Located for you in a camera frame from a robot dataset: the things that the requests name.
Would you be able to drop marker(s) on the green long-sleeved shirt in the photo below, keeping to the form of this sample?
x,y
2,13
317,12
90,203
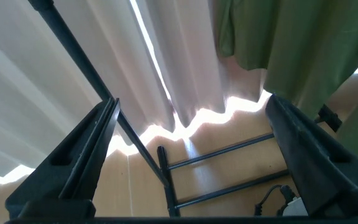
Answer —
x,y
306,46

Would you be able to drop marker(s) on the beige curtain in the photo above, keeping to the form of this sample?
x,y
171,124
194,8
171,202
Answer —
x,y
57,77

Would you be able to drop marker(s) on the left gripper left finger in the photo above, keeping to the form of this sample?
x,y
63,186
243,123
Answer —
x,y
48,186

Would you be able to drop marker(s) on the black clothes rack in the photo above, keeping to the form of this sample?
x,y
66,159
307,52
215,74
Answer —
x,y
82,62

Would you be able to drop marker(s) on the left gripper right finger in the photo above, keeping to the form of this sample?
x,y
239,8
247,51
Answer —
x,y
328,174

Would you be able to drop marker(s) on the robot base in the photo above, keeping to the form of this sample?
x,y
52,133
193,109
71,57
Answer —
x,y
295,208

